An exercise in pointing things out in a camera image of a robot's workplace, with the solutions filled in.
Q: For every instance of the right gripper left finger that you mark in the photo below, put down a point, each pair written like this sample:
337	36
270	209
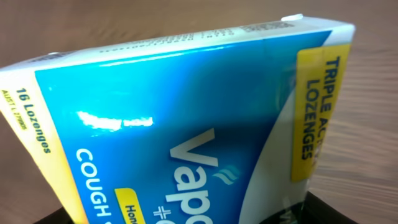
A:
59	216

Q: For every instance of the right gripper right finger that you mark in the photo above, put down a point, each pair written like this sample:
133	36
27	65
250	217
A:
312	210

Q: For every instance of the blue yellow VapoDrops box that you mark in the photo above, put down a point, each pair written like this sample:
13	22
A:
219	126

